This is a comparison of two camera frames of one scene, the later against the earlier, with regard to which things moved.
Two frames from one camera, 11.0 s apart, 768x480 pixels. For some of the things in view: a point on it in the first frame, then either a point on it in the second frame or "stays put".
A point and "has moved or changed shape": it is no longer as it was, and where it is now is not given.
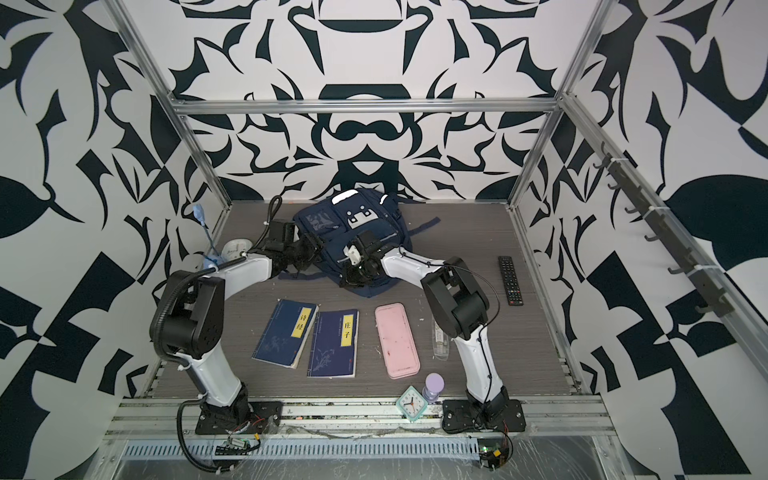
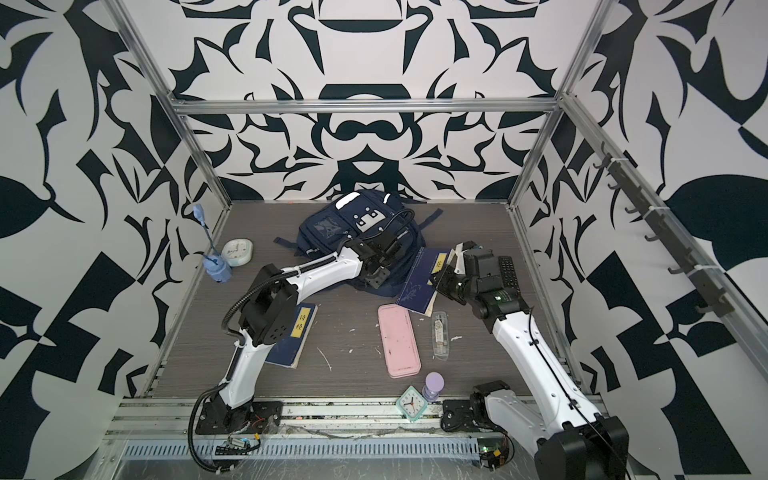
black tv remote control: x=512 y=290 stays put
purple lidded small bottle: x=434 y=385 stays put
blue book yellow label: x=285 y=333 stays put
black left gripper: x=314 y=245 → x=386 y=276
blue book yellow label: x=334 y=343 → x=417 y=294
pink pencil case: x=398 y=342 stays put
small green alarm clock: x=412 y=404 stays put
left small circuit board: x=234 y=447 stays put
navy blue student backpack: x=336 y=218 has moved or changed shape
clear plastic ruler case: x=440 y=341 stays put
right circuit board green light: x=493 y=452 stays put
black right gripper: x=348 y=280 → x=447 y=273
